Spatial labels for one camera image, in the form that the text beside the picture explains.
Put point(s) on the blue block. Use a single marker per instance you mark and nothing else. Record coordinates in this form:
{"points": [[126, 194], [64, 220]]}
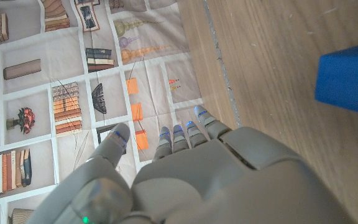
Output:
{"points": [[350, 77]]}

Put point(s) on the printed bookshelf backdrop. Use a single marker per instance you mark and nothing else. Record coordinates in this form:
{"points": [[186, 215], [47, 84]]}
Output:
{"points": [[73, 77]]}

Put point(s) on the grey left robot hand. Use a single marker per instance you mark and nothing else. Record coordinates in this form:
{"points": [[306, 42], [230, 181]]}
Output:
{"points": [[216, 180]]}

